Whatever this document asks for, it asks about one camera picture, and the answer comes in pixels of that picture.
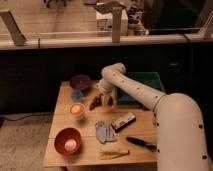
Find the white box in background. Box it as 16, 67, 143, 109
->
96, 10, 128, 36

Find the white cup with orange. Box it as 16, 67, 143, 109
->
70, 103, 85, 121

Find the green plastic bin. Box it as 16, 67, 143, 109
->
115, 72, 165, 105

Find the wooden table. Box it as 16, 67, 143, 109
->
43, 81, 156, 167

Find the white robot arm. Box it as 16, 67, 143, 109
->
98, 63, 210, 171

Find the small blue cup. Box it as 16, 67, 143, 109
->
71, 90, 83, 102

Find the red bowl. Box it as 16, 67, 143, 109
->
54, 127, 82, 156

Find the blue grey cloth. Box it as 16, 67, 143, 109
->
95, 121, 116, 144

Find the dark red grape bunch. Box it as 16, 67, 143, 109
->
89, 94, 103, 110

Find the black handled tool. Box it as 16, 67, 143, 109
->
126, 137, 157, 151

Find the purple bowl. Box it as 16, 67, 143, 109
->
69, 74, 91, 91

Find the grey left post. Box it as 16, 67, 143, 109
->
0, 10, 26, 46

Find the white ball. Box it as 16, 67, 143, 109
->
64, 139, 77, 151

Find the grey middle post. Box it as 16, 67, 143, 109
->
112, 7, 122, 43

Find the grey post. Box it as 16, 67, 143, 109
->
0, 10, 26, 46
112, 7, 122, 43

